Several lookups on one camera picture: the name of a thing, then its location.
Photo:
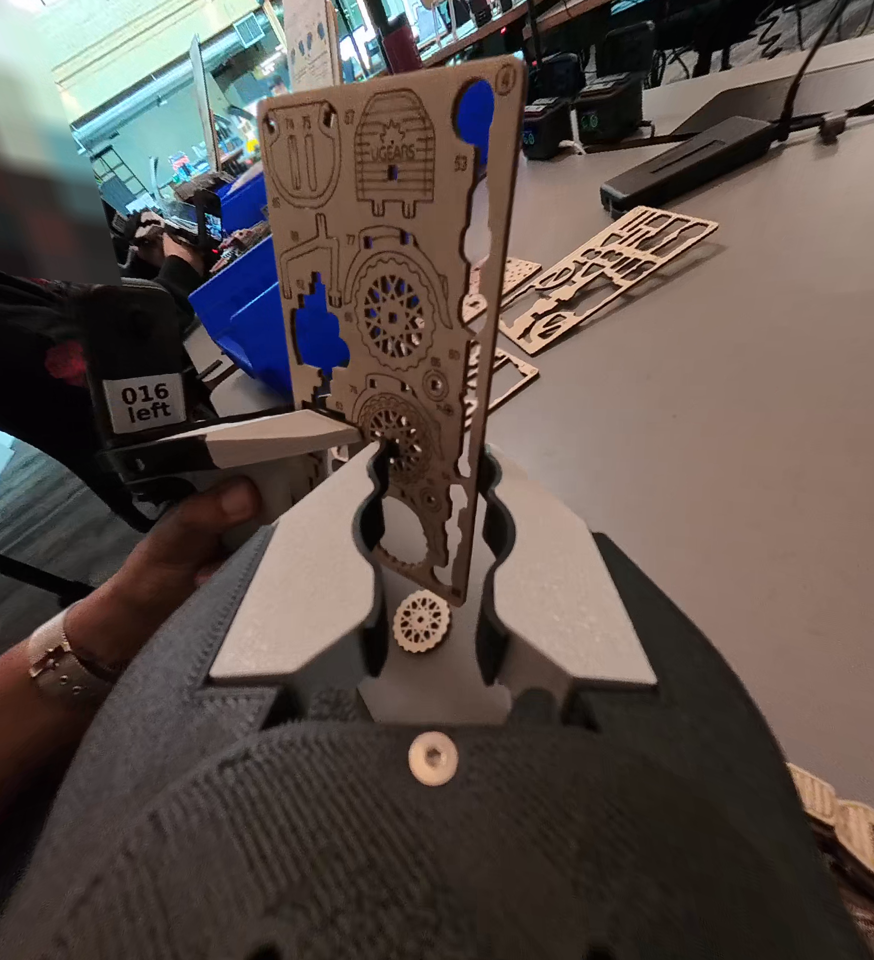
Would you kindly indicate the wooden puzzle sheet with wheels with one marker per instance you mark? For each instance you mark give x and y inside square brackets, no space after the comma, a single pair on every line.
[444,330]

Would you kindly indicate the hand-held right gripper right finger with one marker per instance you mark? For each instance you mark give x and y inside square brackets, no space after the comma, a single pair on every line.
[572,600]

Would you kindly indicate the blue plastic bin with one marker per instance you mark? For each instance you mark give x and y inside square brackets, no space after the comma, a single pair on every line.
[256,330]
[245,202]

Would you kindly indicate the white monitor stand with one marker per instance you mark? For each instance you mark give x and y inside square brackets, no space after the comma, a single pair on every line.
[744,97]

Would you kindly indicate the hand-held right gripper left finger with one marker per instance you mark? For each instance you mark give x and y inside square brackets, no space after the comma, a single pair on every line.
[294,600]

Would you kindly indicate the person's left forearm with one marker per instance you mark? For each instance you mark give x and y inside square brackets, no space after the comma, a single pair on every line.
[1,735]

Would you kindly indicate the person's left hand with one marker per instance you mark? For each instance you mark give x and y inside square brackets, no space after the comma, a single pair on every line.
[166,555]

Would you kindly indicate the black flat power box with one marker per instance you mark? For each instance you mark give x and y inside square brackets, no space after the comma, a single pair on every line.
[677,169]

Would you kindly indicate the white wristwatch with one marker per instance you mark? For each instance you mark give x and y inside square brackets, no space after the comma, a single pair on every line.
[54,660]

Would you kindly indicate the black battery charger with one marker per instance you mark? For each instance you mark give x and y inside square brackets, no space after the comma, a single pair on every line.
[609,112]
[549,127]

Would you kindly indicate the wooden wheel piece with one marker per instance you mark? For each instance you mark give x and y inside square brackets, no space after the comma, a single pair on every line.
[423,595]

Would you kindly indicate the grey desk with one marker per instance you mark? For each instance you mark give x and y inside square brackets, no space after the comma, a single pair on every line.
[707,450]

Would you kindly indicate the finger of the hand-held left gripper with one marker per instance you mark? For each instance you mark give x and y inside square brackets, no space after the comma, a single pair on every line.
[279,442]

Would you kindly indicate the wooden puzzle frame sheet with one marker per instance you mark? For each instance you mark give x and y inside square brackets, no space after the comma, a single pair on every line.
[523,277]
[515,330]
[519,361]

